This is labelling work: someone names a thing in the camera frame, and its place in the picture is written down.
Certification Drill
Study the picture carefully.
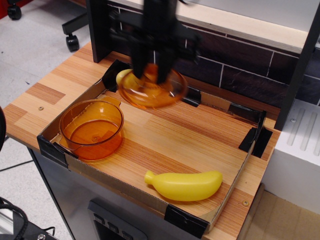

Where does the black vertical post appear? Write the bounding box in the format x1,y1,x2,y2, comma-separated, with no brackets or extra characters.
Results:
274,5,320,131
86,0,113,63

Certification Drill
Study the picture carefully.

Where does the black vertical post right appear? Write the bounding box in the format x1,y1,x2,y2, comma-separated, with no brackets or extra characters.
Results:
274,5,320,131

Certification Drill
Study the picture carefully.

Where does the toy oven control panel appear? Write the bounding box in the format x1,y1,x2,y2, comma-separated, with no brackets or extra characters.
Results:
87,201,148,240

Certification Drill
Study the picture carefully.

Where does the black office chair base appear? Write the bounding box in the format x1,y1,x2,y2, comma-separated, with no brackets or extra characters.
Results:
62,12,89,52

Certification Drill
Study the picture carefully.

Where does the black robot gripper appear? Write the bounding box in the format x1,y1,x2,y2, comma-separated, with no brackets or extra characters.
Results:
110,0,201,84

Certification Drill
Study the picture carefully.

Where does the white toy sink unit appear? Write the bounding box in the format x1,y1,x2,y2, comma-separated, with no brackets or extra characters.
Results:
262,99,320,214

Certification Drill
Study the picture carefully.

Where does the orange transparent pot lid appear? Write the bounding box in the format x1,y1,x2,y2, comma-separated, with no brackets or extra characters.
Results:
118,63,188,109

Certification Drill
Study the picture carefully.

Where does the yellow toy banana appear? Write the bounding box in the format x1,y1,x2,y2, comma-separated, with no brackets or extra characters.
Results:
144,170,223,202

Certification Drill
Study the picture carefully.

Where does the black vertical post left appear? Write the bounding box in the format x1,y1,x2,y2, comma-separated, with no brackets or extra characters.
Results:
86,0,113,63

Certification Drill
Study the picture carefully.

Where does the orange transparent plastic pot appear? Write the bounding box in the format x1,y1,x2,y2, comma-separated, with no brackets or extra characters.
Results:
59,96,125,161

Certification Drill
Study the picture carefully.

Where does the yellow toy potato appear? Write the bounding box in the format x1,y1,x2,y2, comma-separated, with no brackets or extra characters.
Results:
116,69,135,88

